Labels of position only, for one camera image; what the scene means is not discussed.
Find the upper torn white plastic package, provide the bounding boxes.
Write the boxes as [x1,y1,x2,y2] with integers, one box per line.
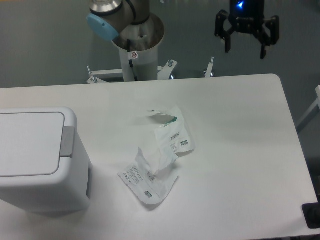
[147,106,196,154]

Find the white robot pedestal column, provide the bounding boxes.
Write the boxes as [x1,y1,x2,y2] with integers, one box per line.
[112,13,165,81]

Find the white levelling foot with bolt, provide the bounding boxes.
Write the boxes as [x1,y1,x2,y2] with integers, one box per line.
[203,56,215,78]

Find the white push-lid trash can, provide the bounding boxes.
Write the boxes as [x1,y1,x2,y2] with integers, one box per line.
[0,107,93,214]

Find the black cable on pedestal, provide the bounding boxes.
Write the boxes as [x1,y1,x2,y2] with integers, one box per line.
[126,38,139,82]

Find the white frame at right edge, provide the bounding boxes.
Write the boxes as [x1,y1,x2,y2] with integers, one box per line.
[296,85,320,134]

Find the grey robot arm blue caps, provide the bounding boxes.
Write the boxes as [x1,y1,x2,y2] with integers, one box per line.
[86,0,280,59]

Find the lower white plastic package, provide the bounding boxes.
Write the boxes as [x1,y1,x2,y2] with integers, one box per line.
[118,148,179,205]

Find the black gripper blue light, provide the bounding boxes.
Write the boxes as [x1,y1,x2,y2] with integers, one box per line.
[214,0,280,59]

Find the white pedestal base frame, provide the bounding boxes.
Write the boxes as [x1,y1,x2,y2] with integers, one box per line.
[86,59,178,84]

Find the black clamp at table corner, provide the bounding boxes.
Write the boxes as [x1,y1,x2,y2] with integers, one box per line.
[302,202,320,229]

